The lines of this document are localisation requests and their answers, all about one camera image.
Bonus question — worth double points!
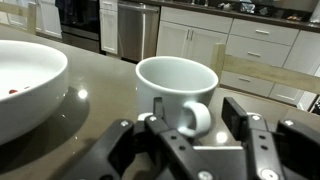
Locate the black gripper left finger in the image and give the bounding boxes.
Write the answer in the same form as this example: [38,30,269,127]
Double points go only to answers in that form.
[63,97,220,180]

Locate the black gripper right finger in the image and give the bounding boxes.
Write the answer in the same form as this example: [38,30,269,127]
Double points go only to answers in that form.
[221,96,320,180]

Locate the white ceramic mug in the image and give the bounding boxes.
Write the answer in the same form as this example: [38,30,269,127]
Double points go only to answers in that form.
[134,55,220,139]

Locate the white ceramic bowl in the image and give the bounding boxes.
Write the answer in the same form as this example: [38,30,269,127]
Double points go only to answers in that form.
[0,39,70,146]

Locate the black wine cooler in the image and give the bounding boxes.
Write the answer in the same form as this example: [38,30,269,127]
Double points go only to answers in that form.
[311,96,320,116]

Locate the light wooden chair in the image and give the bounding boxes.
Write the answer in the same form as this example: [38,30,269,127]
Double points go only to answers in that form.
[209,43,320,96]
[0,1,37,35]

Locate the white base cabinets with drawers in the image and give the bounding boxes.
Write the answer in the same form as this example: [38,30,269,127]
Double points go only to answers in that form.
[155,6,320,111]

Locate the stainless steel dishwasher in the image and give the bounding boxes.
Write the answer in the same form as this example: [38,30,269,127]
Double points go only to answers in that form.
[117,0,161,64]

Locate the dark kitchen countertop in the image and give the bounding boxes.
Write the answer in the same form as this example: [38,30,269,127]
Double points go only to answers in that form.
[133,0,320,34]

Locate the narrow white base cabinet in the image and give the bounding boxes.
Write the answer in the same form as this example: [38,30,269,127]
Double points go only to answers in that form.
[99,0,119,56]

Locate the dish rack with dishes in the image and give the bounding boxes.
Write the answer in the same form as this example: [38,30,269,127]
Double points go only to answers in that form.
[237,0,272,16]

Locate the black stainless steel stove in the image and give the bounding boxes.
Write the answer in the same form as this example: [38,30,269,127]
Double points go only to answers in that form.
[54,0,101,54]

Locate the red brown snack pieces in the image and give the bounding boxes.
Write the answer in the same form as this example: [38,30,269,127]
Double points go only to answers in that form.
[7,86,31,96]

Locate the dark blue hanging towel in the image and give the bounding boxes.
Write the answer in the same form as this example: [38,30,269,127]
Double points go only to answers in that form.
[54,0,78,26]

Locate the white two-door base cabinet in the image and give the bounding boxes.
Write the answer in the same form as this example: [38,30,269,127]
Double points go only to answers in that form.
[0,0,63,40]

